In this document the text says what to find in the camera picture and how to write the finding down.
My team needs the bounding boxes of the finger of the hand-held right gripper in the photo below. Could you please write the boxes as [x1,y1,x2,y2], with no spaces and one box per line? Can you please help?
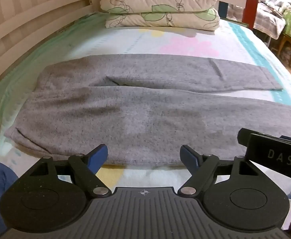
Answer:
[237,128,291,145]

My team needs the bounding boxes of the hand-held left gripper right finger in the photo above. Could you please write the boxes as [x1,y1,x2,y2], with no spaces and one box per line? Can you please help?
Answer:
[178,145,263,198]

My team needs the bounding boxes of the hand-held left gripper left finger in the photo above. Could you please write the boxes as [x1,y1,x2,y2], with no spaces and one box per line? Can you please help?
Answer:
[23,144,112,199]

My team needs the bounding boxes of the grey pants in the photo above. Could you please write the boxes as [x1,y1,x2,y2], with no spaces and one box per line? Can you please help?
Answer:
[4,53,291,168]

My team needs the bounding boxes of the wooden stool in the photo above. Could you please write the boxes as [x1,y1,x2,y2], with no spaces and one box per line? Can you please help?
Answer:
[275,33,291,67]

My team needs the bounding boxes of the floral bed sheet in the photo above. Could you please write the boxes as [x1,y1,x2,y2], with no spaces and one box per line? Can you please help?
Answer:
[0,12,291,205]

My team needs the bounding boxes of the grey plaid blanket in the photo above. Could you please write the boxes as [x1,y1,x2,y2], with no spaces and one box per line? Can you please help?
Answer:
[229,0,291,40]

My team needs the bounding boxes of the red bed post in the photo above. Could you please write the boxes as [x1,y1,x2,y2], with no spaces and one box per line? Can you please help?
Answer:
[245,0,259,31]

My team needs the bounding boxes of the blue bed post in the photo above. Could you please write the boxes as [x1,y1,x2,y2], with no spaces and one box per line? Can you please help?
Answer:
[218,1,228,20]

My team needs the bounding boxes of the white wooden bed frame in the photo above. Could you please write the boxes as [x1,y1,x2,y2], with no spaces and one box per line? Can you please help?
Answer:
[0,0,248,97]

